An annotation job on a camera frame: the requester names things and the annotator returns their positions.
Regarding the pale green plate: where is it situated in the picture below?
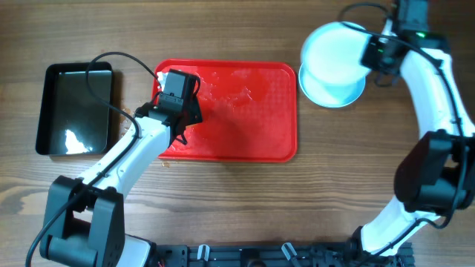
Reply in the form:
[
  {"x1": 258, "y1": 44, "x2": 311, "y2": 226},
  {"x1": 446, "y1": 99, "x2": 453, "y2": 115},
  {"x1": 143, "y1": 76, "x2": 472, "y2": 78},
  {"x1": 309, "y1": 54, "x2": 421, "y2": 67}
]
[
  {"x1": 301, "y1": 22, "x2": 370, "y2": 85},
  {"x1": 298, "y1": 65, "x2": 366, "y2": 108}
]

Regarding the pale green plate top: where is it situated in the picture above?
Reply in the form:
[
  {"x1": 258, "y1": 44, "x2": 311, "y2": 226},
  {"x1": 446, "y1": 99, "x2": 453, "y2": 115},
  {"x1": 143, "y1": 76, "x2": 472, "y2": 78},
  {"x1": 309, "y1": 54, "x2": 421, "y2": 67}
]
[{"x1": 298, "y1": 65, "x2": 366, "y2": 108}]

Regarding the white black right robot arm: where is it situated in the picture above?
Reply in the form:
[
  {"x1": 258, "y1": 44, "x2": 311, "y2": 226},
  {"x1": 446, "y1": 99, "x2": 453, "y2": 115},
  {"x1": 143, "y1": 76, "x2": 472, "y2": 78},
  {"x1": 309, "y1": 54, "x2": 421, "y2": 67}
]
[{"x1": 339, "y1": 31, "x2": 474, "y2": 266}]

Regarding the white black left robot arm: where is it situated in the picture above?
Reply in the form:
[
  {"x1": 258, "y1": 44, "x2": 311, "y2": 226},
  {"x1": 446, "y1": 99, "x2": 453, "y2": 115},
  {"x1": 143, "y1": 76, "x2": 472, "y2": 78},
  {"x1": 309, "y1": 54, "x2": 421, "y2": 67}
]
[{"x1": 30, "y1": 93, "x2": 202, "y2": 266}]

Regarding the red plastic tray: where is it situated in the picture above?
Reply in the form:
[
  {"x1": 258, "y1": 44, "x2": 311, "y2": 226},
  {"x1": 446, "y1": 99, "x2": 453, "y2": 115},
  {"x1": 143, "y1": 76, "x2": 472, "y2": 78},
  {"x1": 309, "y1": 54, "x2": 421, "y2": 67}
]
[{"x1": 155, "y1": 59, "x2": 298, "y2": 163}]

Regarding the black water tray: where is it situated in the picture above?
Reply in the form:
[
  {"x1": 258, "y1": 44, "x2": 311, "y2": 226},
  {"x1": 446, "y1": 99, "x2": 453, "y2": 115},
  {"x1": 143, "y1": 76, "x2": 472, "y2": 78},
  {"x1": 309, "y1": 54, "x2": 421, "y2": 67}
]
[{"x1": 36, "y1": 62, "x2": 114, "y2": 156}]

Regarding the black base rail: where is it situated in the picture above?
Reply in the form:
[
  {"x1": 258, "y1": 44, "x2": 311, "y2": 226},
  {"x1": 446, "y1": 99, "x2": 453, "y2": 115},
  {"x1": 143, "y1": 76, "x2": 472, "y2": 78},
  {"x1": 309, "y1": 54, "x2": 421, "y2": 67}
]
[{"x1": 151, "y1": 240, "x2": 413, "y2": 267}]

